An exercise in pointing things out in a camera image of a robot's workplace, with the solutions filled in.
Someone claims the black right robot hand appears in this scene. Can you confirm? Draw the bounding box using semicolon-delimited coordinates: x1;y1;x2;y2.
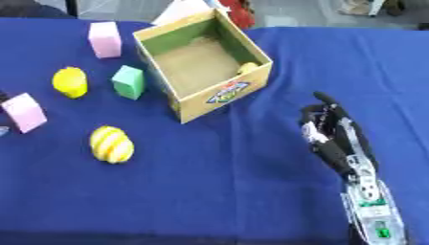
298;91;381;178

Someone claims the tan cardboard box green inside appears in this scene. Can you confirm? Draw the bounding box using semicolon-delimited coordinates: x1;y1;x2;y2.
132;8;275;124

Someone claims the pink rectangular block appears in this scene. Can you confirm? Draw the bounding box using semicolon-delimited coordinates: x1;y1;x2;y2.
0;92;49;134
87;21;124;59

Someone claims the yellow toy lemon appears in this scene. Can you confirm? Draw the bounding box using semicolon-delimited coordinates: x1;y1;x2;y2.
50;66;91;100

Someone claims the person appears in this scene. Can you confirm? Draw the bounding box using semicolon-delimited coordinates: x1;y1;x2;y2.
0;0;78;19

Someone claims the small yellow toy fruit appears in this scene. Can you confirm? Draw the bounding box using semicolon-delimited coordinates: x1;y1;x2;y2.
236;61;261;77

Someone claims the yellow striped toy fruit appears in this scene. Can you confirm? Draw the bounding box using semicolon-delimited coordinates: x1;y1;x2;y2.
88;124;136;165

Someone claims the green block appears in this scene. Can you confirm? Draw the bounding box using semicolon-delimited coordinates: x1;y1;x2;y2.
110;64;147;101

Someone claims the tan bag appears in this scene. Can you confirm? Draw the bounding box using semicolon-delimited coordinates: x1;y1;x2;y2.
338;0;388;16

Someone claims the red object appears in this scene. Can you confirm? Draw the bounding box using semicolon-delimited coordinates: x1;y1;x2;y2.
217;0;257;30

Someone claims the white paper sheet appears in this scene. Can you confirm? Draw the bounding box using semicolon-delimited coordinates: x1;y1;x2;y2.
150;0;232;27

